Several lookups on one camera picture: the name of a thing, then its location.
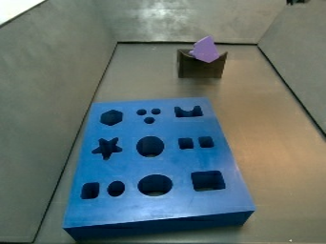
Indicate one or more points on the purple three prong object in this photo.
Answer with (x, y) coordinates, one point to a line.
(205, 50)

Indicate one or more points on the black curved fixture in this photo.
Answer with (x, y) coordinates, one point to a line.
(193, 68)

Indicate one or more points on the blue foam shape block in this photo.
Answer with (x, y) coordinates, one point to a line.
(155, 171)

